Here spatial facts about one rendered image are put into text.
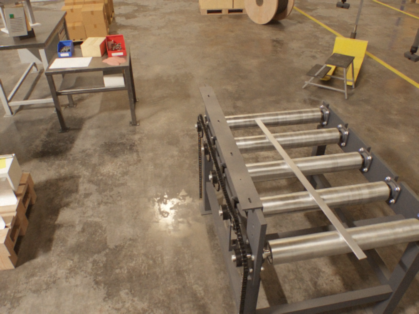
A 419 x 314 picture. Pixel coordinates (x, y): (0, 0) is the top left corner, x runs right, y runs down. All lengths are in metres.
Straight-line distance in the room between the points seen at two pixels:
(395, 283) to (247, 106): 3.01
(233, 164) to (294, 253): 0.50
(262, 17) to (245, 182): 7.01
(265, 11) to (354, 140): 6.08
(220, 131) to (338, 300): 1.19
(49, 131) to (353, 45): 5.00
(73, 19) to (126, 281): 5.81
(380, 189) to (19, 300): 2.44
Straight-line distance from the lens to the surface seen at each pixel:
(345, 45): 6.61
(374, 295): 2.34
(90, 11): 7.17
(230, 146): 1.75
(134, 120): 4.28
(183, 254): 2.74
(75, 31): 7.28
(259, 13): 8.41
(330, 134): 2.49
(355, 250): 1.71
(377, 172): 2.32
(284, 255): 1.64
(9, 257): 2.95
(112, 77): 4.15
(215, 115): 2.02
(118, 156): 3.78
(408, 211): 2.15
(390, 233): 1.88
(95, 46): 4.31
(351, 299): 2.28
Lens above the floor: 2.16
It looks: 36 degrees down
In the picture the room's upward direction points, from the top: straight up
